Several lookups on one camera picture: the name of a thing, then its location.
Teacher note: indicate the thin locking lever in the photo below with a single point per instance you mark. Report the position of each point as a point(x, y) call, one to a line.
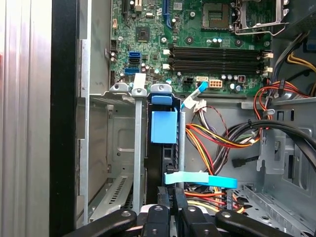
point(251, 32)

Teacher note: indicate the blue expansion slot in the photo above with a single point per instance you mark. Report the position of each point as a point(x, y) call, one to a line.
point(166, 14)

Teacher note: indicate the CPU socket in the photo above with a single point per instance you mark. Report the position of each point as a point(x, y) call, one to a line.
point(216, 16)

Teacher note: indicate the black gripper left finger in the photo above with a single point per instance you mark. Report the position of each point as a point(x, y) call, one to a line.
point(158, 222)

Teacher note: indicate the metal drive cage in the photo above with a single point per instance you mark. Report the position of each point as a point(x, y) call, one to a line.
point(274, 148)

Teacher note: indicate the metal disk bay cage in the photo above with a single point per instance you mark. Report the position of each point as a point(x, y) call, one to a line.
point(138, 148)

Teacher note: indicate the metal socket cover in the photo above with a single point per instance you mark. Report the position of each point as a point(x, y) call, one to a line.
point(258, 24)

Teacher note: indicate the black open PC case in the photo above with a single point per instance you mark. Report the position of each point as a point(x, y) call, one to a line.
point(63, 98)

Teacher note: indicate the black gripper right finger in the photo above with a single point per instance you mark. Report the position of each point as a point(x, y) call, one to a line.
point(197, 227)

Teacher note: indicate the hard disk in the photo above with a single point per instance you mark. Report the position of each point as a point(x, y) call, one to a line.
point(164, 126)

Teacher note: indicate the green motherboard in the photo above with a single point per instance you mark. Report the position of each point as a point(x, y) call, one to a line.
point(158, 44)

